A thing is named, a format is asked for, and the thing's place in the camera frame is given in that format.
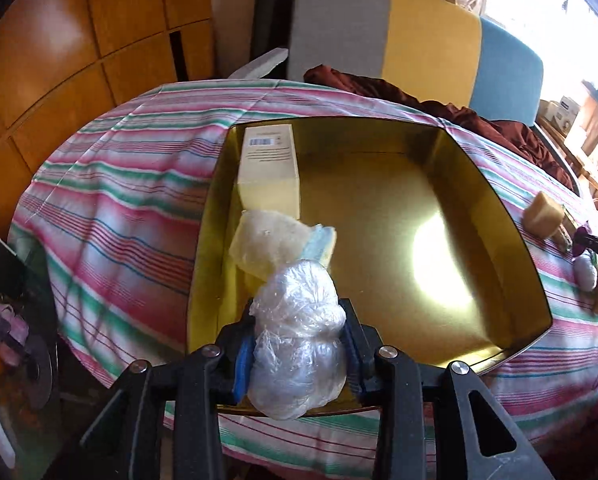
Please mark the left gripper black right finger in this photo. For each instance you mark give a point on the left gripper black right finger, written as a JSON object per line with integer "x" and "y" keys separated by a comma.
{"x": 354, "y": 365}

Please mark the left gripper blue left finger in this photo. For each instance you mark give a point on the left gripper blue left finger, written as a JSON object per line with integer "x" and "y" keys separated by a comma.
{"x": 242, "y": 367}

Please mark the clear plastic bag bundle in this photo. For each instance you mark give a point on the clear plastic bag bundle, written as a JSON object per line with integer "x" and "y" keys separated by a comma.
{"x": 299, "y": 362}

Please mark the purple sachet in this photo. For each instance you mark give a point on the purple sachet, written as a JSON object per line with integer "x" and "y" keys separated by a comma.
{"x": 580, "y": 242}

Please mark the white small bundle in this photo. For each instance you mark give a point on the white small bundle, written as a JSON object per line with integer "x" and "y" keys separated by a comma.
{"x": 585, "y": 272}

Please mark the white rolled sock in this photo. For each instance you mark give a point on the white rolled sock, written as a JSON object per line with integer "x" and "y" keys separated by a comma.
{"x": 266, "y": 241}

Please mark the maroon blanket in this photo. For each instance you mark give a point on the maroon blanket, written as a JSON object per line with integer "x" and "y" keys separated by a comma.
{"x": 514, "y": 136}

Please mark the gold metal tin box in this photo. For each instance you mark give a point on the gold metal tin box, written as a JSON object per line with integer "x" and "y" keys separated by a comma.
{"x": 426, "y": 251}

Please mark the white box on windowsill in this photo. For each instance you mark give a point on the white box on windowsill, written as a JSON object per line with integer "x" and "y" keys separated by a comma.
{"x": 565, "y": 112}

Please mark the cream cardboard box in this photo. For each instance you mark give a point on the cream cardboard box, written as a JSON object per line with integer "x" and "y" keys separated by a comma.
{"x": 268, "y": 175}

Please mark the striped bed sheet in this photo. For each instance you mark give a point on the striped bed sheet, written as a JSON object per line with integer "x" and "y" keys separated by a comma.
{"x": 115, "y": 211}

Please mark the grey yellow blue headboard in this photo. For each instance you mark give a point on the grey yellow blue headboard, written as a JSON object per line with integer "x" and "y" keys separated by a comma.
{"x": 432, "y": 50}

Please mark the wooden wardrobe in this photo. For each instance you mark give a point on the wooden wardrobe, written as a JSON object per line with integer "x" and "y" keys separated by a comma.
{"x": 66, "y": 62}

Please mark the black rolled mat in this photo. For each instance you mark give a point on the black rolled mat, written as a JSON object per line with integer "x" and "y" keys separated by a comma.
{"x": 270, "y": 27}

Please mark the white bed rail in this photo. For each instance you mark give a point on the white bed rail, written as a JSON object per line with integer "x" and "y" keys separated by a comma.
{"x": 272, "y": 64}

